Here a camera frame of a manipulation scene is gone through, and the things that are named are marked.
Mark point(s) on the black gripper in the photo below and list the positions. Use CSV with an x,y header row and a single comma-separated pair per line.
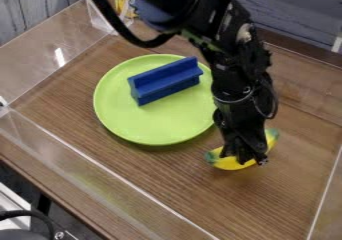
x,y
239,116

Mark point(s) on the yellow toy banana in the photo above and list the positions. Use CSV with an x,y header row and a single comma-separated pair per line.
x,y
229,163

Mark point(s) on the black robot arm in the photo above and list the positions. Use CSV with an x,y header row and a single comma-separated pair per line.
x,y
219,28

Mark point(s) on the blue plastic block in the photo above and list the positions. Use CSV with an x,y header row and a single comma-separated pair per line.
x,y
165,80

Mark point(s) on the yellow labelled tin can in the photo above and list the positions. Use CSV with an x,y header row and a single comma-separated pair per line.
x,y
125,9

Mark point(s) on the clear acrylic tray wall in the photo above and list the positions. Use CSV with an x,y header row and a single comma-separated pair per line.
x,y
159,193

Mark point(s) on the clear acrylic corner bracket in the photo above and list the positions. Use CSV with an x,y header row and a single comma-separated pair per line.
x,y
98,20

